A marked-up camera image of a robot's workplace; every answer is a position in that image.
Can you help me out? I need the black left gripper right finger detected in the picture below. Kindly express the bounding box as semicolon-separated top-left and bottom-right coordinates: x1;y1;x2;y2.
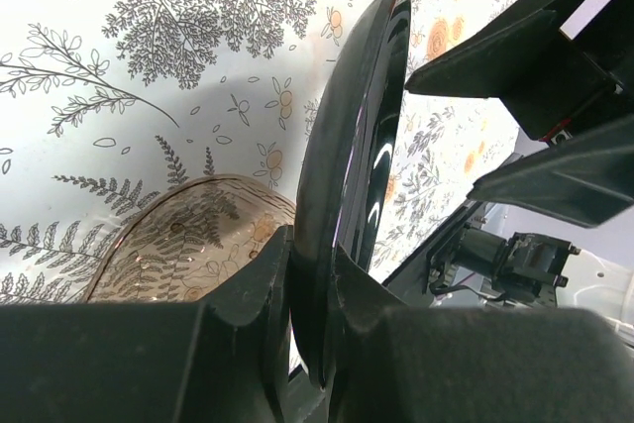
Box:
328;250;633;422

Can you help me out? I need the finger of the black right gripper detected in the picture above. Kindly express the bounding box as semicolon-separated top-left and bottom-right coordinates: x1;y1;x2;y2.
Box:
470;116;633;228

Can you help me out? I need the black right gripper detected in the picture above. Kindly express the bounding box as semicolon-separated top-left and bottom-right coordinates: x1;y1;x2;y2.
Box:
405;0;633;141

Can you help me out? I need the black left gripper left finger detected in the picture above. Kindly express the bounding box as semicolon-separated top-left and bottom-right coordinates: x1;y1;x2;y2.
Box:
1;226;292;422

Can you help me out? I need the clear pink glass plate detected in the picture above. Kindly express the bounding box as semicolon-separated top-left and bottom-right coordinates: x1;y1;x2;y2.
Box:
81;174;295;303

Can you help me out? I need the black bowl with red interior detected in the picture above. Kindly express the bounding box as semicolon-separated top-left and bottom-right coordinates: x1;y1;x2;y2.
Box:
289;0;411;387

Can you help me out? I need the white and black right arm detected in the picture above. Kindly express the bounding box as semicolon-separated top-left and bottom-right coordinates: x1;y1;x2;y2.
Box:
385;0;633;307

